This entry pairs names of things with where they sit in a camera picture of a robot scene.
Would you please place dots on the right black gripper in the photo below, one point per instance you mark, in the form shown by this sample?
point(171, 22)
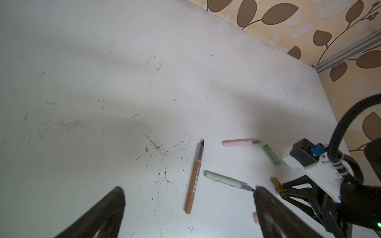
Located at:
point(311, 199)

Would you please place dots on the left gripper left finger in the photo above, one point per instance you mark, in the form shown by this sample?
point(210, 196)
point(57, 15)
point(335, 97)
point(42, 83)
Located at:
point(103, 220)

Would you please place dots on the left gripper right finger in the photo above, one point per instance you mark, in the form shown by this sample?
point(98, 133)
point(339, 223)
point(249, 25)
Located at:
point(277, 220)

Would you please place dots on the brown pen cap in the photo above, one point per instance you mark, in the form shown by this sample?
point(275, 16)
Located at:
point(277, 184)

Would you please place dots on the pink pen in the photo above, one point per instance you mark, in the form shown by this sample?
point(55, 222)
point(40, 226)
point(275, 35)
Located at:
point(240, 142)

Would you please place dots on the brown pen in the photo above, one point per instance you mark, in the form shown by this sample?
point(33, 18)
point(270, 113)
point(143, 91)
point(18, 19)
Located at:
point(194, 178)

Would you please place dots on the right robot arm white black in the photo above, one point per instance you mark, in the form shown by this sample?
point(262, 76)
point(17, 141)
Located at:
point(360, 204)

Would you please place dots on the pink pen cap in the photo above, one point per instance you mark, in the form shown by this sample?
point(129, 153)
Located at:
point(256, 218)

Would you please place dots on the green pen cap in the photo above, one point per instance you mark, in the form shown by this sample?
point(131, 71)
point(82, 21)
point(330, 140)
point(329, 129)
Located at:
point(271, 155)

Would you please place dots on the green pen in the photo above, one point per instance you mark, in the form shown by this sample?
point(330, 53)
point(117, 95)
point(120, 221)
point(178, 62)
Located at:
point(227, 181)

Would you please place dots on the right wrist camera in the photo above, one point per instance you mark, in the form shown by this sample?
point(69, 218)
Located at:
point(318, 168)

